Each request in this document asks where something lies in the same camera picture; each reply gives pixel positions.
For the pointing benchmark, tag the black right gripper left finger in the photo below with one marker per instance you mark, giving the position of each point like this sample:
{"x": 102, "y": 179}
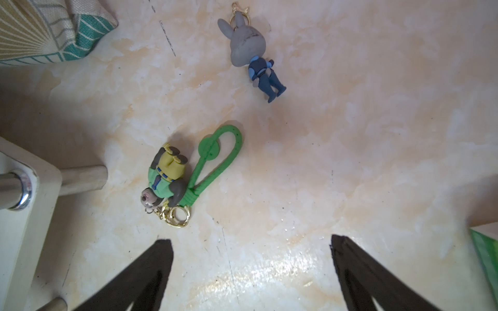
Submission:
{"x": 140, "y": 286}

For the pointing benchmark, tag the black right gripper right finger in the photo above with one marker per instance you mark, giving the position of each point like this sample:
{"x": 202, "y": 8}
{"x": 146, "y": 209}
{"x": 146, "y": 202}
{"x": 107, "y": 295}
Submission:
{"x": 365, "y": 283}

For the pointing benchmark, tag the white two-tier shelf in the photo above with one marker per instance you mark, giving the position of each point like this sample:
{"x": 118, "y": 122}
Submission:
{"x": 30, "y": 188}

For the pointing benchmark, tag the fan pattern cushion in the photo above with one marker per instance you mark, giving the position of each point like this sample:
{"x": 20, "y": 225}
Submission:
{"x": 51, "y": 31}

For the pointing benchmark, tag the green sloth figure keychain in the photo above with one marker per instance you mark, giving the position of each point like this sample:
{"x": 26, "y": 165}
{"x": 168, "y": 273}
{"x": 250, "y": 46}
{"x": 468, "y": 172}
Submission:
{"x": 169, "y": 195}

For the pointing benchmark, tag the grey rabbit figure keychain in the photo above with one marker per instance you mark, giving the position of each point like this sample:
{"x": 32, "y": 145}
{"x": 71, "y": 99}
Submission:
{"x": 247, "y": 49}

